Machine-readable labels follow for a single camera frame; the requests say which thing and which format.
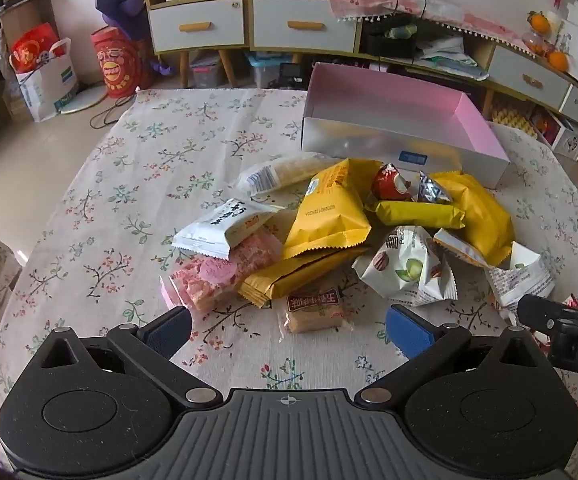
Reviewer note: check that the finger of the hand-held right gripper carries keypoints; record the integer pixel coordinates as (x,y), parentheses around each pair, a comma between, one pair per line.
(539,310)

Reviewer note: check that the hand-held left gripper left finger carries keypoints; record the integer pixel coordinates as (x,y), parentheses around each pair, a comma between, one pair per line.
(169,331)

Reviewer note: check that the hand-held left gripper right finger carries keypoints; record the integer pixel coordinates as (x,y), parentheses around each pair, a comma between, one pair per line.
(409,332)

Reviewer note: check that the white nut snack packet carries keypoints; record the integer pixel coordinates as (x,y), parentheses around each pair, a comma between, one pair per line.
(404,270)
(521,280)

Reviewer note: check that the pink nougat clear packet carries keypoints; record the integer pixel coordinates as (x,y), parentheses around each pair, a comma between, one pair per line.
(219,272)

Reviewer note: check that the brown biscuit clear packet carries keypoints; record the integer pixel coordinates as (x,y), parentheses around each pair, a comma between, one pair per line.
(314,310)

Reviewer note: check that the large yellow snack packet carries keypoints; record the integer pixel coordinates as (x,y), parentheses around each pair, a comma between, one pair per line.
(329,210)
(484,215)

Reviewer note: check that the white black-print snack packet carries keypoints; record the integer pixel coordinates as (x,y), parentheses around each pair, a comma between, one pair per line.
(219,227)

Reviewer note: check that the yellow bar snack packet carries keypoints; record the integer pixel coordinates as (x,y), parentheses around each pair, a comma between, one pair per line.
(419,214)

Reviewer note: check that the dark yellow packet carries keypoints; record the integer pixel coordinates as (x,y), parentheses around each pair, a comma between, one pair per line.
(294,275)

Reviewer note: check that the small silver triangular packet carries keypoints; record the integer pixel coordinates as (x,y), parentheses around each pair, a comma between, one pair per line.
(431,191)

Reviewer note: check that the small red snack packet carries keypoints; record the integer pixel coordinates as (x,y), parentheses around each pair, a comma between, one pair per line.
(391,182)

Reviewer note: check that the white rice cracker packet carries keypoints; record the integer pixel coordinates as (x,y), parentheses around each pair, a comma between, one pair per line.
(284,172)

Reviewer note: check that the silver box pink inside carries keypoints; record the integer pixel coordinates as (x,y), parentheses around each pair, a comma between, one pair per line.
(394,105)

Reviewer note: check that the floral tablecloth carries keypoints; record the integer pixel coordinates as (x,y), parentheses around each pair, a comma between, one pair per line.
(119,185)

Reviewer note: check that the white printed cardboard box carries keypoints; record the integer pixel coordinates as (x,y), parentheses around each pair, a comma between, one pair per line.
(571,142)

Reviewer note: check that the yellow egg tray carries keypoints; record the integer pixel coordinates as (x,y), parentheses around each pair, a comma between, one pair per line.
(514,117)

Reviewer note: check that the low wooden cabinet white drawers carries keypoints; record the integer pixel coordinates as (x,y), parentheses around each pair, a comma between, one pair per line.
(529,77)

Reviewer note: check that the white round stand base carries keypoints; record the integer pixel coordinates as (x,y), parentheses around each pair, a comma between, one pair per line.
(84,100)

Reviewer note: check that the orange fruit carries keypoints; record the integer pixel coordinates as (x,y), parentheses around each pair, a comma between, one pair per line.
(559,61)
(539,21)

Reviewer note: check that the clear plastic storage bin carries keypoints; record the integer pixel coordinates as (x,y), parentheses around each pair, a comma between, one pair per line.
(264,70)
(204,72)

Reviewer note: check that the white shopping bag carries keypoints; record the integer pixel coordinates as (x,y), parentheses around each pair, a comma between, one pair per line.
(49,87)

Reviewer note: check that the red drum container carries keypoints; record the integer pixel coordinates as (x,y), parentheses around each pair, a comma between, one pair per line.
(119,62)

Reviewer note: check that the black storage box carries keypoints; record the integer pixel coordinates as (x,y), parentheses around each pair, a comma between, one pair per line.
(389,42)

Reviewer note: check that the red gift bag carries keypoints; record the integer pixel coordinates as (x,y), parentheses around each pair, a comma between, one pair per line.
(31,47)

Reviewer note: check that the purple plush toy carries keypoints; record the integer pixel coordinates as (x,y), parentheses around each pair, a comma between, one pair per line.
(121,0)

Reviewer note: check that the camera on small tripod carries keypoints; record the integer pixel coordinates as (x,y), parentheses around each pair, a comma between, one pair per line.
(291,77)

